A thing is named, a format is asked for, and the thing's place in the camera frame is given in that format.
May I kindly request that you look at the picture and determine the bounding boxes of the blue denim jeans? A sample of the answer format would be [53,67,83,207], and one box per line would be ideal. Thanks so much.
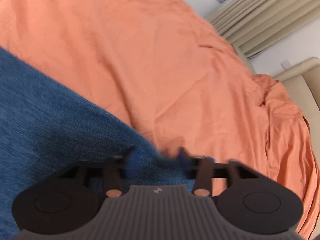
[1,50,193,239]

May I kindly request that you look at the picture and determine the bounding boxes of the orange bed sheet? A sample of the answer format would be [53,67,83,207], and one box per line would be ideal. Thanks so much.
[1,0,319,239]

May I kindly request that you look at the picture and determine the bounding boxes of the white wall socket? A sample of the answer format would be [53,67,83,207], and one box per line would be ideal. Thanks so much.
[280,60,292,70]

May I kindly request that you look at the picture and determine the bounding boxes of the beige upholstered headboard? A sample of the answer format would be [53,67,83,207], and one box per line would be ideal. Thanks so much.
[272,56,320,136]

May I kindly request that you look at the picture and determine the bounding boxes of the beige nightstand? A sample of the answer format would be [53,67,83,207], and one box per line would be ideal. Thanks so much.
[232,44,255,75]

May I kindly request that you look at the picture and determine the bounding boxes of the beige right curtain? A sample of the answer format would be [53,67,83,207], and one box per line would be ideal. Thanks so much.
[206,0,319,59]

